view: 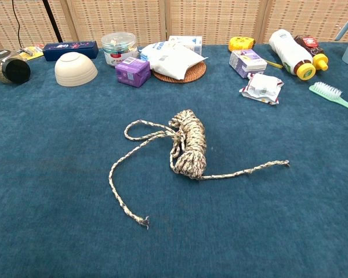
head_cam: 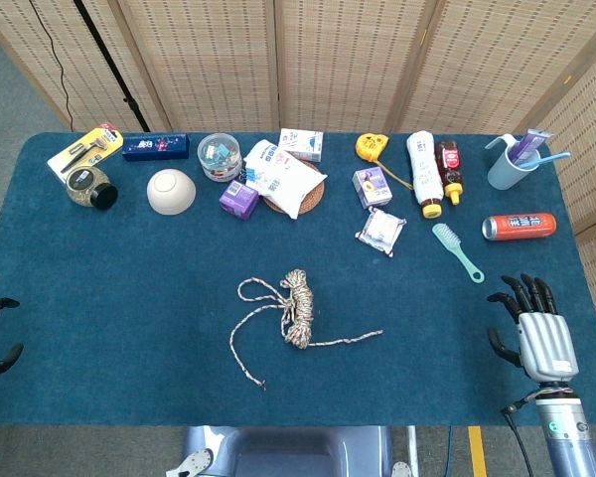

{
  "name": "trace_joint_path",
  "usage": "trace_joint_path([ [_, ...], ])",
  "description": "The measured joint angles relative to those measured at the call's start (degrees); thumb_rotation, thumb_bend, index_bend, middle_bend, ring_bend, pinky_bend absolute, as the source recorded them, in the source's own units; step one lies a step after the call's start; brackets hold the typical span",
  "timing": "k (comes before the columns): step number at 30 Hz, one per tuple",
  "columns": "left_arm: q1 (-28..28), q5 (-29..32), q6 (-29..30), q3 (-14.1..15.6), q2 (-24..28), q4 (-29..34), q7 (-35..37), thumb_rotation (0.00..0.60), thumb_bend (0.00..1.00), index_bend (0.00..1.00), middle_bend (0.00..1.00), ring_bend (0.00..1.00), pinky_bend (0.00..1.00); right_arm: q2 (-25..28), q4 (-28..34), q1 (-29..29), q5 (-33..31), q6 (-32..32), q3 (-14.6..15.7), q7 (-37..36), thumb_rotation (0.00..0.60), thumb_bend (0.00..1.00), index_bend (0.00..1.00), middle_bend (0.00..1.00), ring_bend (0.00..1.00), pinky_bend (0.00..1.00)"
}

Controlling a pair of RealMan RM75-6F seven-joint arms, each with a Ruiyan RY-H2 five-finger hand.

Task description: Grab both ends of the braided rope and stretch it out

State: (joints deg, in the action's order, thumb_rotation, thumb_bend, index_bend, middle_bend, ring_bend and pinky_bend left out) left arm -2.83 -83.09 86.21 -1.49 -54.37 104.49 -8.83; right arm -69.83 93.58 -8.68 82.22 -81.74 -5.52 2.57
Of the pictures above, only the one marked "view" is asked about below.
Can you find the glass jar with black lid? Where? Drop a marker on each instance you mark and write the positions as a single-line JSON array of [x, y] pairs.
[[16, 71]]

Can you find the mint green brush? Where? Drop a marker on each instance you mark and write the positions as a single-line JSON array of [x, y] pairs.
[[327, 92]]

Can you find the yellow razor blister pack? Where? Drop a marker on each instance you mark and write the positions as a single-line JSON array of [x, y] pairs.
[[34, 53]]

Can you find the white bottle with yellow cap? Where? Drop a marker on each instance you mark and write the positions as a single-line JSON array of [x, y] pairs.
[[290, 52]]

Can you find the woven bamboo folding screen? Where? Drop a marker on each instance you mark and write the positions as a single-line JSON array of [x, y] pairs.
[[214, 20]]

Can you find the purple small box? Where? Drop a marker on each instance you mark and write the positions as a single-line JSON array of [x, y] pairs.
[[133, 73]]

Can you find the black tripod pole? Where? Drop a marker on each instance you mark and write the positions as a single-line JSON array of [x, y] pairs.
[[52, 20]]

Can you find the white box with blue print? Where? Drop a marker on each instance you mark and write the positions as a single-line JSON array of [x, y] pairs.
[[191, 42]]

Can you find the brown woven rattan coaster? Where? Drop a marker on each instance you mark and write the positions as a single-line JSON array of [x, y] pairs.
[[195, 73]]

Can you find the yellow tape measure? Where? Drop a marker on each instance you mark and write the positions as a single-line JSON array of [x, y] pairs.
[[240, 43]]

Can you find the brown honey squeeze bottle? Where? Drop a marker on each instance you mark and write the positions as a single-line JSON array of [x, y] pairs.
[[310, 43]]

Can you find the dark blue long box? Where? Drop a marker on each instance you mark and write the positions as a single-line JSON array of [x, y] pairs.
[[69, 50]]

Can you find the clear plastic tub of clips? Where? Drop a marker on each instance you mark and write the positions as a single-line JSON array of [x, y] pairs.
[[119, 46]]

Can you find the white plastic bag pack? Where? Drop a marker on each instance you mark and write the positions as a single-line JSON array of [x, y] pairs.
[[171, 60]]

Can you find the crumpled white snack packet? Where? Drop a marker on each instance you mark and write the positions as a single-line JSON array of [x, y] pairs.
[[262, 88]]

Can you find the white purple drink carton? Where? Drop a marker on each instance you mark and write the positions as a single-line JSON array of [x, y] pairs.
[[246, 62]]

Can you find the blue carpet table cover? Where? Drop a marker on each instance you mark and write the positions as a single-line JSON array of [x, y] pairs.
[[61, 173]]

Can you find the beige upturned bowl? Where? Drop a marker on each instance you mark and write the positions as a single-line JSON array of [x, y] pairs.
[[75, 69]]

